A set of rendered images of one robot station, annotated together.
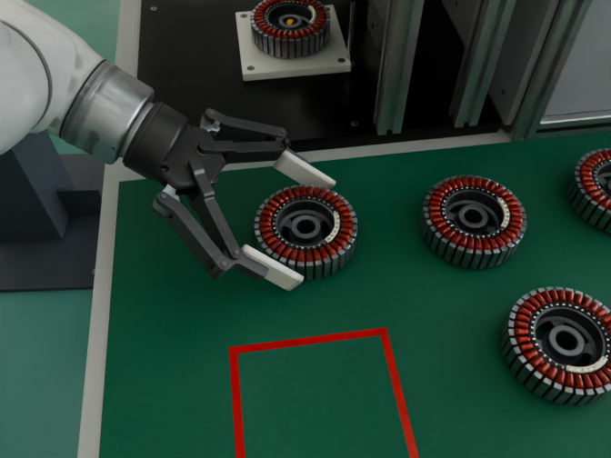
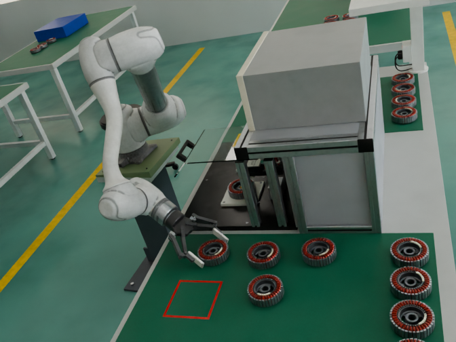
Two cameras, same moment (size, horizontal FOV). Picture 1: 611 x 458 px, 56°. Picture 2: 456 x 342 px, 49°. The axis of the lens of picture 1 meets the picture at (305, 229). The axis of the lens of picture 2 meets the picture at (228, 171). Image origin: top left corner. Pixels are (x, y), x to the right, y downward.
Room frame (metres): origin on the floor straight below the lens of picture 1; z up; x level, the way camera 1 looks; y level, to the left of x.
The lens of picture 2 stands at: (-0.72, -0.83, 1.88)
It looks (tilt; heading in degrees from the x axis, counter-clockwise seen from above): 30 degrees down; 32
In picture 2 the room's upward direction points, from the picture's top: 16 degrees counter-clockwise
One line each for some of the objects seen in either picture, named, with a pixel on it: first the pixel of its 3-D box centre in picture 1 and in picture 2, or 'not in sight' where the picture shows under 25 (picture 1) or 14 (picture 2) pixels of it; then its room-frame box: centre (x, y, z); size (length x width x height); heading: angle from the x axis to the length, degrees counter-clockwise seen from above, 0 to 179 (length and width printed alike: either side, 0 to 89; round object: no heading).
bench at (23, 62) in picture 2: not in sight; (78, 67); (3.46, 3.33, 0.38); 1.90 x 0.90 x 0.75; 8
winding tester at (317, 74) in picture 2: not in sight; (309, 71); (0.88, -0.28, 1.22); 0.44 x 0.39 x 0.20; 8
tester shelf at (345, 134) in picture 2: not in sight; (314, 102); (0.89, -0.28, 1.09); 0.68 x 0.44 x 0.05; 8
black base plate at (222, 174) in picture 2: (291, 4); (254, 179); (0.85, 0.02, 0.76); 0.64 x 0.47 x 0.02; 8
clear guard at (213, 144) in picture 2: not in sight; (223, 150); (0.64, 0.00, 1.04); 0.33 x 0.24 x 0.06; 98
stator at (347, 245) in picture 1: (305, 230); (213, 252); (0.39, 0.00, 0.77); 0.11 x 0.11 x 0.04
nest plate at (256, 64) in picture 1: (290, 40); (243, 193); (0.73, 0.02, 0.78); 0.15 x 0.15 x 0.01; 8
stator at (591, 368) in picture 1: (564, 343); (265, 290); (0.25, -0.25, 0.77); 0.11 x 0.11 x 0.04
